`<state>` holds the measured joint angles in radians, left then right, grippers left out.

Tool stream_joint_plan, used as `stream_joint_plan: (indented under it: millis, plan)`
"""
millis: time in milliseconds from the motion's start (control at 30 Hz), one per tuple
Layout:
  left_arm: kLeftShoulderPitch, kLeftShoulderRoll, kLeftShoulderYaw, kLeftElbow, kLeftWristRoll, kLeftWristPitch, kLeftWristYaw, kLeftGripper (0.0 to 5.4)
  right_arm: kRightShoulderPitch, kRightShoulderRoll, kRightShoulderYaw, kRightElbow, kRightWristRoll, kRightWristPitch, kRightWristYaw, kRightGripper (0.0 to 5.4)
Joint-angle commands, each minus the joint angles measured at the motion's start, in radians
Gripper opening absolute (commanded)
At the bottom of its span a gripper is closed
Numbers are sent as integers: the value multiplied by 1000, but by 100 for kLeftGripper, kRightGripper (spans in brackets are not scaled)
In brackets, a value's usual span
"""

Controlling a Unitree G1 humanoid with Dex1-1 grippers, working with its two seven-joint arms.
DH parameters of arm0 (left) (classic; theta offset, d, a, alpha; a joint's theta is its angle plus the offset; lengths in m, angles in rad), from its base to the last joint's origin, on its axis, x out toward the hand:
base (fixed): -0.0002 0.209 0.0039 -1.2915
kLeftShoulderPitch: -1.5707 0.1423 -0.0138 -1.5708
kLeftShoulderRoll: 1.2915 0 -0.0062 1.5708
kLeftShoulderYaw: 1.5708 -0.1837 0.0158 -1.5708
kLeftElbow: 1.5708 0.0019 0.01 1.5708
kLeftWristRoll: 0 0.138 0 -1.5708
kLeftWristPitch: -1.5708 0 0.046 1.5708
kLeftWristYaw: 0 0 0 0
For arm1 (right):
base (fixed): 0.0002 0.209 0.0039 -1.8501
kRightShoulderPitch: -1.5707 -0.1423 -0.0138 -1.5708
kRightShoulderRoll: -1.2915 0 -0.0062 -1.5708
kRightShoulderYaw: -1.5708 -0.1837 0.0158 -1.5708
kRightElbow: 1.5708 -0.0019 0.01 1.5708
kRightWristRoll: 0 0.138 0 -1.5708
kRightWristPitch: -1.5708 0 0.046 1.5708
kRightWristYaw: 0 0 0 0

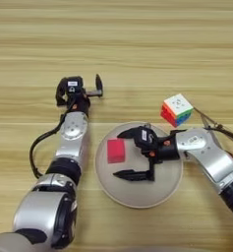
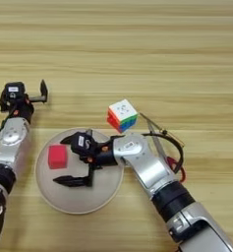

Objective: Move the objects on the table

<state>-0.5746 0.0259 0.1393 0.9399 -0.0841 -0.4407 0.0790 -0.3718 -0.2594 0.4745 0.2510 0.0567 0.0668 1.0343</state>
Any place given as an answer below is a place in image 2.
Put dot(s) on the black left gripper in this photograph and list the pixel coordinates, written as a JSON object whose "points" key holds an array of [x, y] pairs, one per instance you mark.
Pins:
{"points": [[21, 106]]}

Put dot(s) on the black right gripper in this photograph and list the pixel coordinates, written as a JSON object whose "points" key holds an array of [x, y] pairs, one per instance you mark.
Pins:
{"points": [[104, 156]]}

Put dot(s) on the small red cube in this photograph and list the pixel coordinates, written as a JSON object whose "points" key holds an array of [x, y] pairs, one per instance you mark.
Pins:
{"points": [[57, 157]]}

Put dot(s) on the round white plate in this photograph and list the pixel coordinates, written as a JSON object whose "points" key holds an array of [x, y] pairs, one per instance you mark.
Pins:
{"points": [[78, 197]]}

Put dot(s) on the multicolour puzzle cube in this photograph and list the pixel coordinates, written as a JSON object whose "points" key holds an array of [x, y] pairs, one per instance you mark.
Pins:
{"points": [[123, 113]]}

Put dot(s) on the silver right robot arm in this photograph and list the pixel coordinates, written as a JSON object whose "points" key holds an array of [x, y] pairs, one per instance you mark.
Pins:
{"points": [[154, 170]]}

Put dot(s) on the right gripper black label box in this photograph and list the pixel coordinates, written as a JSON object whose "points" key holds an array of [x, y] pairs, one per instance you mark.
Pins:
{"points": [[82, 142]]}

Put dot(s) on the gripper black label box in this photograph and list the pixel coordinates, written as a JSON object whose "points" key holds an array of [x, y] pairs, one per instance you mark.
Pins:
{"points": [[82, 142], [14, 90]]}

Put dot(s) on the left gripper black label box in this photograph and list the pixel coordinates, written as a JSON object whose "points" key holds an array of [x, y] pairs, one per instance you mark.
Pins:
{"points": [[14, 90]]}

